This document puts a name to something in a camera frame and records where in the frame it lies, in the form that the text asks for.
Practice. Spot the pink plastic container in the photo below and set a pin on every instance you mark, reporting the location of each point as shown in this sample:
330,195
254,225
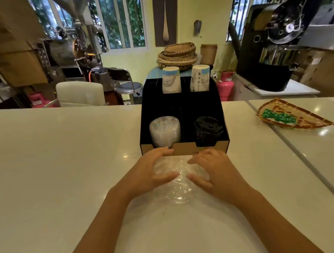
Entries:
40,100

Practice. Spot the chrome bar stool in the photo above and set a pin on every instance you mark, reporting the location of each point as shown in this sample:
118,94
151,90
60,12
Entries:
125,83

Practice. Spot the white-framed window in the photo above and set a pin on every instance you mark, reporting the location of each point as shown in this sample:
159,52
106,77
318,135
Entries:
114,23

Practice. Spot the fan-shaped woven tray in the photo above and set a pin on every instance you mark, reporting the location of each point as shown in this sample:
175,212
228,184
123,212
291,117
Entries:
300,116

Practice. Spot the person's left forearm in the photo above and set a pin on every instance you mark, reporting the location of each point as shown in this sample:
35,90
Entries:
104,224

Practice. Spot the barred window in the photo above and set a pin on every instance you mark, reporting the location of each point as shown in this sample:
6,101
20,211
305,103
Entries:
238,18

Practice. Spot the stack of woven baskets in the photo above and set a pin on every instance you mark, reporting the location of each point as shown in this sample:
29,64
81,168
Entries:
178,56

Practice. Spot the person's right hand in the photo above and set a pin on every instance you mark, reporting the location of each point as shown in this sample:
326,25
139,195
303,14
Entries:
224,177

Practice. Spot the silver coffee roaster machine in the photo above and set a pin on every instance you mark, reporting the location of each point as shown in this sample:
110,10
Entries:
70,49

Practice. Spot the person's right forearm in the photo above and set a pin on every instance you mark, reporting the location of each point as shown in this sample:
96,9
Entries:
271,226

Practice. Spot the white roaster table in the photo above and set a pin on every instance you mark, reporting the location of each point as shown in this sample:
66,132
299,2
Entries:
284,90

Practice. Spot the stack of black cup lids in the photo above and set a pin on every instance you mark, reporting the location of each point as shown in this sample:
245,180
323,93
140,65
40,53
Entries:
208,130

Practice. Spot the printed paper cup stack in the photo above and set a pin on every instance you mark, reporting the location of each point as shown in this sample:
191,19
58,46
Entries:
171,79
199,78

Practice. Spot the white chair back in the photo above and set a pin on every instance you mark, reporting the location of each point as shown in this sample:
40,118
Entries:
79,93

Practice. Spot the stack of clear dome lids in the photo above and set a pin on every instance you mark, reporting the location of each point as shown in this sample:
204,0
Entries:
165,130

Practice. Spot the pile of green packets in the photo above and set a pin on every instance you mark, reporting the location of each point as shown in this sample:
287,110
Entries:
279,116

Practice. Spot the small wall ornament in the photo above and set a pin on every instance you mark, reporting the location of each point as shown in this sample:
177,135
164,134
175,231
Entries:
197,27

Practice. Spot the person's left thumb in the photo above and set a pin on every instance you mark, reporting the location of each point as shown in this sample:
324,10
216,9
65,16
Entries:
167,178

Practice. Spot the black cardboard organizer box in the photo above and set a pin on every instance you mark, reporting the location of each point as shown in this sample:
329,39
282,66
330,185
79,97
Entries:
185,109

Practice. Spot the stack of clear plastic cups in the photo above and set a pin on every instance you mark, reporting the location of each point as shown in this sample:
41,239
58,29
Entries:
182,166

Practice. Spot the large cardboard box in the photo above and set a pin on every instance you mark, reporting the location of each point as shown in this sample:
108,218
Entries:
18,47

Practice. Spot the brown wall hanging with spoon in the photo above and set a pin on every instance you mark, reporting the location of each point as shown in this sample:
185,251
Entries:
165,22

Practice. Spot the person's left hand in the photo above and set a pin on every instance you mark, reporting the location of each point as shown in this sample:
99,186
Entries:
142,172

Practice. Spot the black coffee roaster machine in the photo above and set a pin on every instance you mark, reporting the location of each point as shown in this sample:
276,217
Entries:
276,44

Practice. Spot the pink gas cylinder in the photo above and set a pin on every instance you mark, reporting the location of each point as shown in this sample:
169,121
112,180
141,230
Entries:
225,84

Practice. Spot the person's right thumb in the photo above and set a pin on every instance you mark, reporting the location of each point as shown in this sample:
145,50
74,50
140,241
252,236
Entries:
198,180

